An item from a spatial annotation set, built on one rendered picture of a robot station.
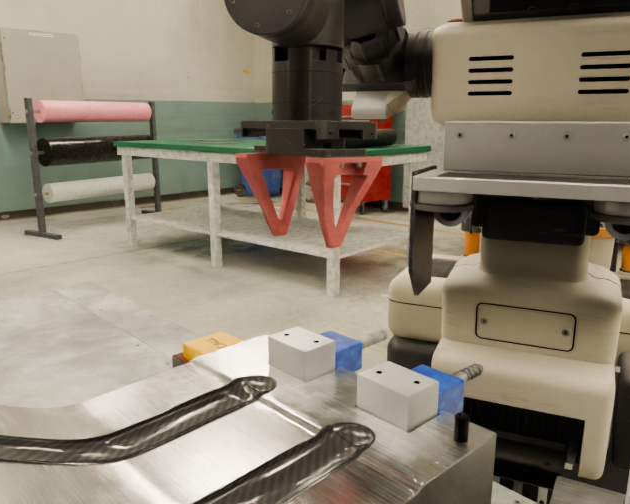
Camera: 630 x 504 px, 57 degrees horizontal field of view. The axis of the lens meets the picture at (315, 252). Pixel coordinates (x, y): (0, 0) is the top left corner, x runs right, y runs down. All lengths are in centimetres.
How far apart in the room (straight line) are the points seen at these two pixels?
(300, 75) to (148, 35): 740
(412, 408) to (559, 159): 40
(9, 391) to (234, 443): 39
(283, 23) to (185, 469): 29
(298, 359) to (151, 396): 12
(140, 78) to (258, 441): 738
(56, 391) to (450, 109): 58
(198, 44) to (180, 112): 93
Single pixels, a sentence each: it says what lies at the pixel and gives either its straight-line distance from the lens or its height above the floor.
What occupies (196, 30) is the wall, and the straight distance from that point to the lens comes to 824.
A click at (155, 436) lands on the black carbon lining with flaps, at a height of 88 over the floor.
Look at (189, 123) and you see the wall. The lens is 807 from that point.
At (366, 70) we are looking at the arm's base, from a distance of 79.
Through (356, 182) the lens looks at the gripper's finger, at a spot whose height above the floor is 106.
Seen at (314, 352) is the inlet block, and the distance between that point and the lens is 49.
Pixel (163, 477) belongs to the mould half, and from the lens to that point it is 41.
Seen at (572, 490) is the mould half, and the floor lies 86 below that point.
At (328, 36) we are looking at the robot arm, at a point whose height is 117.
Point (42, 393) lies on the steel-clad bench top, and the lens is 74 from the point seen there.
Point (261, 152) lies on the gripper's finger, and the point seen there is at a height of 108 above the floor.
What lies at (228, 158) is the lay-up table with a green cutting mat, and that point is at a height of 82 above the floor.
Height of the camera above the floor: 111
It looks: 13 degrees down
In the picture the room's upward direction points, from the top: straight up
